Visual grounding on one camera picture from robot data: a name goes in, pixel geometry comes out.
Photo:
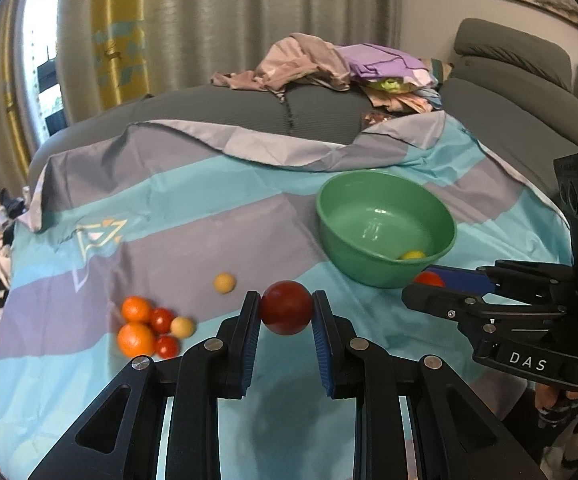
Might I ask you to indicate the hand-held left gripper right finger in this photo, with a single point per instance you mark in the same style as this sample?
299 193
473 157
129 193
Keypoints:
321 350

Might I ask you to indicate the green plastic bowl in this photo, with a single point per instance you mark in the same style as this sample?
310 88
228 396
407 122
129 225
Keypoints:
359 250

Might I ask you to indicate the green and yellow cloth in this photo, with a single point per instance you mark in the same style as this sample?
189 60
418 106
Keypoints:
391 84

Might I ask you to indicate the dark red tomato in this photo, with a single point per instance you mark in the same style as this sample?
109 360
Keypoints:
286 308

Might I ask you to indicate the orange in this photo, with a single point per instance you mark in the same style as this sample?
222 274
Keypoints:
136 309
135 338

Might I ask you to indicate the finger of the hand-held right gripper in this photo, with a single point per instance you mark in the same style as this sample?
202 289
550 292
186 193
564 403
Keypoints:
434 300
464 280

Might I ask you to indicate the grey sofa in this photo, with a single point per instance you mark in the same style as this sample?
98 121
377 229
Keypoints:
319 110

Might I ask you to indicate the dark clutter pile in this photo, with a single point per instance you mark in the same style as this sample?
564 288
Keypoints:
11 205

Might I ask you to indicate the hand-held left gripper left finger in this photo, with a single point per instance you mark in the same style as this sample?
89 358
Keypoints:
251 345

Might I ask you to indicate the small red tomato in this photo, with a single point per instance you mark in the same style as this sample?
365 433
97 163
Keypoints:
428 278
161 320
166 346

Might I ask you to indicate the teal and grey striped blanket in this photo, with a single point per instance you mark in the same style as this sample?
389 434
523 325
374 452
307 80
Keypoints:
169 235

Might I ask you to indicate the small yellow fruit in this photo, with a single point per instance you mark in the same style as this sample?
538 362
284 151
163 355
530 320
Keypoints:
413 255

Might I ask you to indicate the pink cloth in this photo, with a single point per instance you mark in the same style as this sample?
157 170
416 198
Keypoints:
294 60

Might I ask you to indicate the purple cloth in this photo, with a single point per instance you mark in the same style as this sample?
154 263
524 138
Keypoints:
384 60

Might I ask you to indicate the pink patterned clothes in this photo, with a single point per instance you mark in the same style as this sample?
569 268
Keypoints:
409 102

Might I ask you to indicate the beige round fruit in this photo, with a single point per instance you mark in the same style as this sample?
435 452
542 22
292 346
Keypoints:
182 327
224 283

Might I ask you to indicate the grey curtain with yellow band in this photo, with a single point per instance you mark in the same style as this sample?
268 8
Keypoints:
219 20

